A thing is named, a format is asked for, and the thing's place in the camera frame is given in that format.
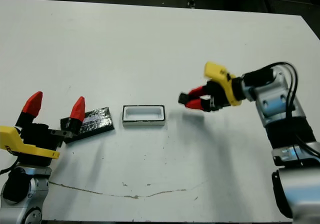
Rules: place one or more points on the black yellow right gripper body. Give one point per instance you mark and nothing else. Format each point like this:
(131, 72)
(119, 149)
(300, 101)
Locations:
(225, 84)

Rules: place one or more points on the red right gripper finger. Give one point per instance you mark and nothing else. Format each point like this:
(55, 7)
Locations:
(197, 91)
(195, 105)

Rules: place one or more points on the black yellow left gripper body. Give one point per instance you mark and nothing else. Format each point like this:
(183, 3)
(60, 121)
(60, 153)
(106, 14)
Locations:
(37, 139)

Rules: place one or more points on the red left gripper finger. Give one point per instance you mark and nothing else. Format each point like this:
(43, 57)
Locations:
(78, 110)
(32, 104)

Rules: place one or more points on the black shiny box lid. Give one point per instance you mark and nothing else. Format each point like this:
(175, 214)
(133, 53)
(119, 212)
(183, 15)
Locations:
(100, 122)

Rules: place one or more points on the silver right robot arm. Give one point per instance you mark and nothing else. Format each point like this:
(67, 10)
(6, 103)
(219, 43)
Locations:
(275, 104)

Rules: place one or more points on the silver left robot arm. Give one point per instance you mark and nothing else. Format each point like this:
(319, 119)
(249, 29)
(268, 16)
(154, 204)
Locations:
(37, 184)

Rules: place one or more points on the white camera box base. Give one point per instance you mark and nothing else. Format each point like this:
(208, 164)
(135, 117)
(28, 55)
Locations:
(143, 124)

